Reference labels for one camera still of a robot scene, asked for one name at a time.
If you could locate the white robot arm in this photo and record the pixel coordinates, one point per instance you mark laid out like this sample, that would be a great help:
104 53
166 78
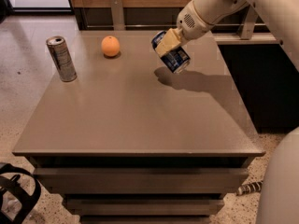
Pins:
266 21

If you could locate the metal bracket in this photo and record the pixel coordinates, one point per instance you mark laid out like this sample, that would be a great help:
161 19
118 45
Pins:
117 15
246 28

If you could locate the grey drawer cabinet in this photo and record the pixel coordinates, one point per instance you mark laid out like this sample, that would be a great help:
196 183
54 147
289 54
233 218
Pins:
129 142

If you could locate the orange fruit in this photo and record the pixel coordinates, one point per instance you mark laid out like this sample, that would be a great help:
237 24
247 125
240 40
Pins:
110 46

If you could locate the silver tall energy drink can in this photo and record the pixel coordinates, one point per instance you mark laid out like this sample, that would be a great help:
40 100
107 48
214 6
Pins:
60 54

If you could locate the white power strip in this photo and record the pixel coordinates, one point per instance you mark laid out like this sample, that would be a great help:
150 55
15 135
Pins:
249 188

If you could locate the left metal bracket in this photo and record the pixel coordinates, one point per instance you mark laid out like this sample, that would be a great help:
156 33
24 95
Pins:
117 15

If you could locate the blue pepsi can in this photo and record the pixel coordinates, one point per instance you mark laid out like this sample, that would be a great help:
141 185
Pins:
176 60

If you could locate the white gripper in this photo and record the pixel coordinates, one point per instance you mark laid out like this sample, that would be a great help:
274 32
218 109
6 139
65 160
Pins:
191 25

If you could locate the right metal bracket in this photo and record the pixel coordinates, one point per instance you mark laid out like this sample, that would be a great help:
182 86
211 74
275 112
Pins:
246 28

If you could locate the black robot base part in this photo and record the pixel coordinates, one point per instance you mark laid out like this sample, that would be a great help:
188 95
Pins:
9 176

